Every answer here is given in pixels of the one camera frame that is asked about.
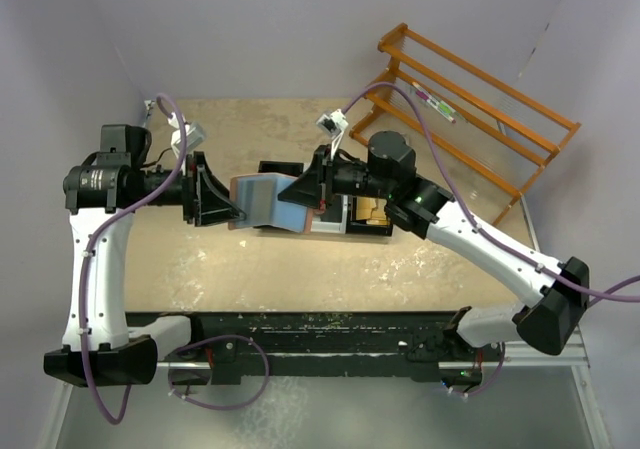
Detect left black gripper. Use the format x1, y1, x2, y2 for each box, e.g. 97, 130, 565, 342
135, 150, 246, 226

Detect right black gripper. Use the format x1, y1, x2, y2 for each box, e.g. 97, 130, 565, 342
279, 144, 394, 211

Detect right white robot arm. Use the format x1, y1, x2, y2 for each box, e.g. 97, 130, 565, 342
278, 131, 589, 360

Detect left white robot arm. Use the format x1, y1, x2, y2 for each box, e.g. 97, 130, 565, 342
43, 123, 244, 387

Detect black bin with silver cards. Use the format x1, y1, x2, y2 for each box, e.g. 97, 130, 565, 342
251, 161, 307, 233

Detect white bin with black cards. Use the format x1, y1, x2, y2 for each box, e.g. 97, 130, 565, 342
302, 196, 349, 235

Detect black bin with gold cards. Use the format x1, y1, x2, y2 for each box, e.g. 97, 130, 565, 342
346, 196, 393, 237

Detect gold cards pile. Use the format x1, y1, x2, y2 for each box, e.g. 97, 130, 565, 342
354, 197, 389, 226

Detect markers on rack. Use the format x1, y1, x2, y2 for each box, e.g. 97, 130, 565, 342
411, 82, 456, 124

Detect orange wooden rack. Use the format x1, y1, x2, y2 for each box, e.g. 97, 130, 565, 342
350, 23, 581, 225

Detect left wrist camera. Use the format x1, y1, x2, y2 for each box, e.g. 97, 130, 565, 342
168, 118, 206, 158

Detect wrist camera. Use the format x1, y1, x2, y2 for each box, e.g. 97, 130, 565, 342
316, 109, 349, 160
168, 118, 206, 158

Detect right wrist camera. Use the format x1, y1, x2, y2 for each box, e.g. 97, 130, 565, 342
316, 109, 349, 160

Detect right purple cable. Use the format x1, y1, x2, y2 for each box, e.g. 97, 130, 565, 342
344, 82, 640, 400

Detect purple cable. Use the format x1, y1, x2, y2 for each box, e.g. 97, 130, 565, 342
344, 82, 640, 400
79, 92, 274, 426

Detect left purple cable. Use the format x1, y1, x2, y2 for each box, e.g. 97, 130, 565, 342
79, 92, 274, 426

